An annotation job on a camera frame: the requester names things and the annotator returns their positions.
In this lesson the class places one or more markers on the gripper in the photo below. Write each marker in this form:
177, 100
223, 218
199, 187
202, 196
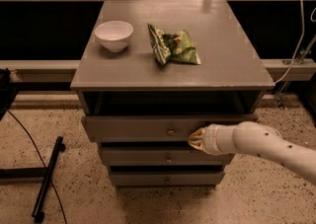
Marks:
210, 139

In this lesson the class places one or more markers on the grey top drawer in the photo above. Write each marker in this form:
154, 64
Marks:
153, 128

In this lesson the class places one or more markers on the grey drawer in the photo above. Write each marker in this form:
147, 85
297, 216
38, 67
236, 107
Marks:
150, 156
152, 179
153, 128

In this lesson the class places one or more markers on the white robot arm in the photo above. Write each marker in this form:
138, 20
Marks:
251, 138

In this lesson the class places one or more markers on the grey wooden drawer cabinet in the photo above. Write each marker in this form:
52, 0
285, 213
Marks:
230, 80

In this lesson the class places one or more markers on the grey middle drawer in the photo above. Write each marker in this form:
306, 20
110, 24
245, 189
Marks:
150, 156

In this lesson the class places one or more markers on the grey bottom drawer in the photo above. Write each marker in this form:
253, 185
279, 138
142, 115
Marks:
152, 179

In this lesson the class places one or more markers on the green chip bag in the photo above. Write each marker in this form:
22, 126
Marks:
178, 47

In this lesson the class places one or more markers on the white ceramic bowl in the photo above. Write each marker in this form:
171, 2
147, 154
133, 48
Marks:
115, 36

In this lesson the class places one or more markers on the black metal stand base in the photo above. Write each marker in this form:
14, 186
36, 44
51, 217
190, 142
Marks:
40, 172

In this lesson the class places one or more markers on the black equipment at left edge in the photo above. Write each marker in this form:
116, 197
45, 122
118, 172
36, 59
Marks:
8, 92

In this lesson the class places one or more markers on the metal bracket strut right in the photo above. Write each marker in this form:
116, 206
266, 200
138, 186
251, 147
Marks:
296, 60

